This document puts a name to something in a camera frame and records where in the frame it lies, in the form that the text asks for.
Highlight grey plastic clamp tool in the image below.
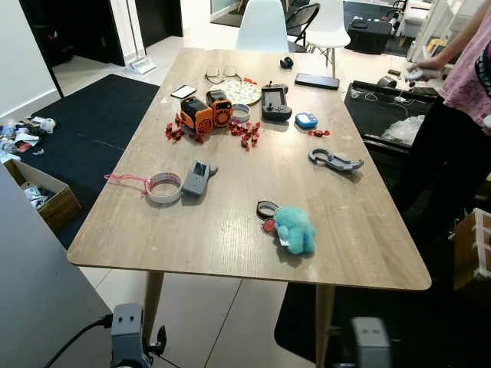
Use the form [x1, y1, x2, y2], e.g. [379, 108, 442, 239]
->
[308, 148, 364, 173]

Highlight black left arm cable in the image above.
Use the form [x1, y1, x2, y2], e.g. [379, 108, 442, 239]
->
[42, 314, 114, 368]

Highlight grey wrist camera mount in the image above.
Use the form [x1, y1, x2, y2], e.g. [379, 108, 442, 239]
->
[351, 317, 394, 368]
[110, 303, 148, 368]

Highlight small grey tape roll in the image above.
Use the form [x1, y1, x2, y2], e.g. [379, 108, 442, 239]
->
[231, 103, 252, 123]

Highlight black flat phone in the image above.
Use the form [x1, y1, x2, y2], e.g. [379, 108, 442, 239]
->
[295, 73, 341, 91]

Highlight red plastic clips pile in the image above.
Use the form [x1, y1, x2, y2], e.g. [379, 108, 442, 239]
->
[230, 121, 262, 151]
[165, 115, 186, 144]

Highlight eyeglasses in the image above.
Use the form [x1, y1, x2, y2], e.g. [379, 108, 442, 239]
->
[204, 65, 240, 84]

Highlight orange black device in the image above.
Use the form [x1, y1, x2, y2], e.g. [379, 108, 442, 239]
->
[181, 96, 214, 137]
[206, 90, 233, 128]

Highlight person's hand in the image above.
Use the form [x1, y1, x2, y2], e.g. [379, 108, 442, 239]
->
[418, 57, 447, 78]

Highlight white game controller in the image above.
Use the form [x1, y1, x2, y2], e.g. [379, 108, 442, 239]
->
[404, 67, 442, 84]

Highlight pile of plastic wrappers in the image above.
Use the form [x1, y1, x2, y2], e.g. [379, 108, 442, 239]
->
[0, 117, 56, 163]

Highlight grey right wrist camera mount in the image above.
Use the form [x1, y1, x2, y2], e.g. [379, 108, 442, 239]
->
[351, 317, 394, 368]

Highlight black storage crate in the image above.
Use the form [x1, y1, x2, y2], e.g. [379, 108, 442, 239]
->
[344, 80, 442, 148]

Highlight pink string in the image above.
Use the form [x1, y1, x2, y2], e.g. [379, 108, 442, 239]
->
[105, 173, 150, 193]

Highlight white floor stand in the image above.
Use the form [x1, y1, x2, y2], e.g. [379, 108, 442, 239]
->
[127, 57, 159, 76]

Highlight black chair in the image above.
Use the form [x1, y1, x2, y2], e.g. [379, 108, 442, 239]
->
[285, 2, 321, 39]

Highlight black low table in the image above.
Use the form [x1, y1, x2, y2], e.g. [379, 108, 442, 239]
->
[345, 17, 396, 54]

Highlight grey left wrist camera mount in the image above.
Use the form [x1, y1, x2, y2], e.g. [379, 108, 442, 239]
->
[110, 303, 148, 368]

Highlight blue white small device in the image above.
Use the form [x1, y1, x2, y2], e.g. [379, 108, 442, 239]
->
[295, 112, 318, 130]

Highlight person in pink shirt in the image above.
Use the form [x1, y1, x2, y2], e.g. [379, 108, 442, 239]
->
[387, 0, 491, 258]

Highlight brown box with white rack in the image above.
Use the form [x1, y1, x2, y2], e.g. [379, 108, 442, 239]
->
[453, 207, 491, 292]

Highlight grey partition panel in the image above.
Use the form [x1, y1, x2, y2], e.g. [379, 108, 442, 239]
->
[0, 165, 113, 368]

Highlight black rug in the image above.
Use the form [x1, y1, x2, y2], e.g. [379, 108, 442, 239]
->
[15, 74, 160, 248]

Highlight wooden table leg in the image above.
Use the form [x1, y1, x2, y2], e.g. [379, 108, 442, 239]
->
[315, 284, 337, 368]
[143, 270, 165, 342]

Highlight keys with teal plush toy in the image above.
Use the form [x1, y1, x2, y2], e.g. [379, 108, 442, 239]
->
[257, 201, 317, 256]

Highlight clear plastic bag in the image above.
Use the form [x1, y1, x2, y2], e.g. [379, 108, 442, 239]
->
[381, 115, 425, 146]

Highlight white phone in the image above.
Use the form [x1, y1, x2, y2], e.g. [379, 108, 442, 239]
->
[170, 84, 198, 100]

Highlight cardboard box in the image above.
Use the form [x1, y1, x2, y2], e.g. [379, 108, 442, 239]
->
[4, 159, 81, 232]

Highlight white tape roll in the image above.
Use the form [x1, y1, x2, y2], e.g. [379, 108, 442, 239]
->
[145, 172, 183, 205]

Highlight white plastic chair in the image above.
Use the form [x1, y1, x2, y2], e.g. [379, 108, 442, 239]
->
[236, 0, 289, 53]

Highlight white chair with wooden legs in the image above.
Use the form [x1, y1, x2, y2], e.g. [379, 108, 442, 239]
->
[305, 0, 351, 77]

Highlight black floor mat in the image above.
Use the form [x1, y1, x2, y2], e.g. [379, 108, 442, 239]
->
[275, 282, 491, 368]

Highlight white patterned plate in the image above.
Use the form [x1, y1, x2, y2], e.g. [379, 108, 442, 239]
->
[217, 78, 263, 106]

